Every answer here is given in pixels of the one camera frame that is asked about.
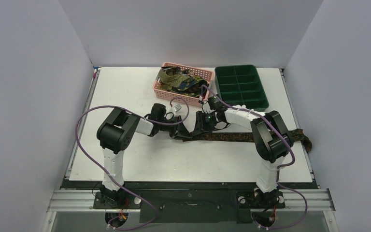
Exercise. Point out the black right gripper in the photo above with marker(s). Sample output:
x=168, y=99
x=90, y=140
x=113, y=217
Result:
x=203, y=123

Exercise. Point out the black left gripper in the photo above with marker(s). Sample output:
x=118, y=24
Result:
x=179, y=132

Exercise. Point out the dark patterned necktie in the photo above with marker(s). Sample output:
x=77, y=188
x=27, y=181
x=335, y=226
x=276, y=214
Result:
x=297, y=135

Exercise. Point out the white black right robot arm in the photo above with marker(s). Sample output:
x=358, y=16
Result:
x=272, y=139

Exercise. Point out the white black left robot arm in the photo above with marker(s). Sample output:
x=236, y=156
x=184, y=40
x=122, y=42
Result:
x=116, y=133

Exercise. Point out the pile of patterned ties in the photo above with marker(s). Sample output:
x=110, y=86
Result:
x=181, y=81

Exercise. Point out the pink plastic basket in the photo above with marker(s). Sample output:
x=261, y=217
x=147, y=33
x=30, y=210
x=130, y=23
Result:
x=206, y=74

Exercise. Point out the green divided plastic tray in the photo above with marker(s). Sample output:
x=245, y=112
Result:
x=241, y=85

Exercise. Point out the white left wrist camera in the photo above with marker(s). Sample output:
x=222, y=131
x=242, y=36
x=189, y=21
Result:
x=176, y=108

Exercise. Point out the black metal base rail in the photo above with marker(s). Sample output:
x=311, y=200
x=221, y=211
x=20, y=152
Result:
x=191, y=203

